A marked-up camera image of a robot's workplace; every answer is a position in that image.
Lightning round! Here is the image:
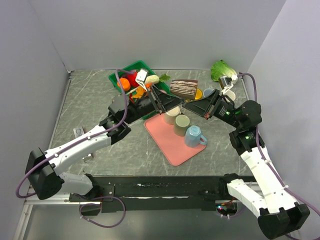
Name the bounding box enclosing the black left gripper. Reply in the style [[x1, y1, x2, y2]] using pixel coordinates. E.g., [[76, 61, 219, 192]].
[[124, 85, 186, 125]]

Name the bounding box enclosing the red toy bell pepper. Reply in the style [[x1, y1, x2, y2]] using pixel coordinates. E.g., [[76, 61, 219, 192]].
[[125, 72, 139, 88]]

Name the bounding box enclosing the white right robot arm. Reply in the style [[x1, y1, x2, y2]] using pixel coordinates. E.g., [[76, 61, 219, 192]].
[[183, 89, 310, 240]]

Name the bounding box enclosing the light green mug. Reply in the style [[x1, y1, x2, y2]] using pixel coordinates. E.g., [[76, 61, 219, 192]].
[[173, 114, 191, 137]]

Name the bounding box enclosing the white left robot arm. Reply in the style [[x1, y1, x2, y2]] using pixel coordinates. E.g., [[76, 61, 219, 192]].
[[25, 85, 185, 201]]

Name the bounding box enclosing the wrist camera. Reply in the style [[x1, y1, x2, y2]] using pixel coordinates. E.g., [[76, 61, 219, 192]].
[[218, 74, 238, 90], [135, 68, 148, 90]]

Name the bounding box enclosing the yellow toy ginger root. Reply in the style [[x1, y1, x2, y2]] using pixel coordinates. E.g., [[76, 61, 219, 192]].
[[131, 86, 147, 102]]

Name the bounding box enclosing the white toy radish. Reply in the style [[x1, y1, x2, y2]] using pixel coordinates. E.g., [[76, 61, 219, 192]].
[[144, 73, 171, 85]]

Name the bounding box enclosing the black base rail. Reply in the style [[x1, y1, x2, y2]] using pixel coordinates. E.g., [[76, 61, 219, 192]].
[[69, 176, 233, 213]]

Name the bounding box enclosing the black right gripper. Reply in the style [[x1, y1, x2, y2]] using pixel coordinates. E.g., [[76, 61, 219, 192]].
[[182, 88, 242, 129]]

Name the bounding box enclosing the brown striped mug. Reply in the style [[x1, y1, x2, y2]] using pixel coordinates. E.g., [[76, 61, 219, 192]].
[[170, 79, 198, 100]]

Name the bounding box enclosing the yellow mug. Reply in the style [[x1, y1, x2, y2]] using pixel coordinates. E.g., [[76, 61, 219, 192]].
[[194, 88, 203, 100]]

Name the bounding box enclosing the green toy cabbage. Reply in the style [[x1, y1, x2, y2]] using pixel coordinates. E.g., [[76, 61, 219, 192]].
[[210, 60, 237, 82]]

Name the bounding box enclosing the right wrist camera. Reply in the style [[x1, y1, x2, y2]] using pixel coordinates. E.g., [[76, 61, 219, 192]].
[[218, 74, 238, 90]]

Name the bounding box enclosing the green plastic bin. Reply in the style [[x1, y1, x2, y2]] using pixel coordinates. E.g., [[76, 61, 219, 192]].
[[108, 60, 176, 121]]

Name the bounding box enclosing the orange toy persimmon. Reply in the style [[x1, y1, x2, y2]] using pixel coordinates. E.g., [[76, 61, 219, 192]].
[[117, 77, 131, 92]]

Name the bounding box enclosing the light blue faceted mug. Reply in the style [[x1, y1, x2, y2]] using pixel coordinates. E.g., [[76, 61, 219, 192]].
[[184, 125, 207, 148]]

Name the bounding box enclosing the dark grey mug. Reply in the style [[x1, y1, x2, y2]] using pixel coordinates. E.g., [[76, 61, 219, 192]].
[[224, 90, 236, 101]]

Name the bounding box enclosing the pale blue grey mug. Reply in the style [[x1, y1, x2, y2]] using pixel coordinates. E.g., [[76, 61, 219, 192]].
[[202, 88, 215, 98]]

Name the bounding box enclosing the beige pink mug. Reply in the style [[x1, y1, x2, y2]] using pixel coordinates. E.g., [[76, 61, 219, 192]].
[[164, 106, 181, 125]]

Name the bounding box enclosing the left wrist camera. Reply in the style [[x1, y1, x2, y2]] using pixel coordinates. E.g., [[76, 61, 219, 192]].
[[135, 68, 148, 90]]

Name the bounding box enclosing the pink plastic tray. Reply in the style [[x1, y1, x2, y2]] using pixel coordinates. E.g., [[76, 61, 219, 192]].
[[144, 114, 206, 166]]

